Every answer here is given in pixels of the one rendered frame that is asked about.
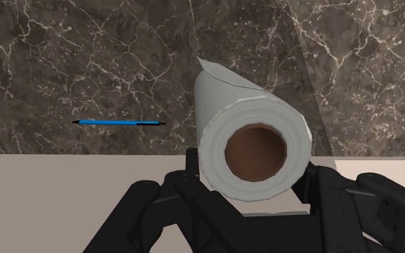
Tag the blue pen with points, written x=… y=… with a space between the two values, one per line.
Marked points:
x=118 y=122

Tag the white paper towel roll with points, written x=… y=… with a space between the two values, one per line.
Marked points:
x=251 y=140

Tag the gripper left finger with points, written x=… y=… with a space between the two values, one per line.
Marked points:
x=191 y=206

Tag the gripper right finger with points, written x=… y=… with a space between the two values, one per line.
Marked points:
x=349 y=210

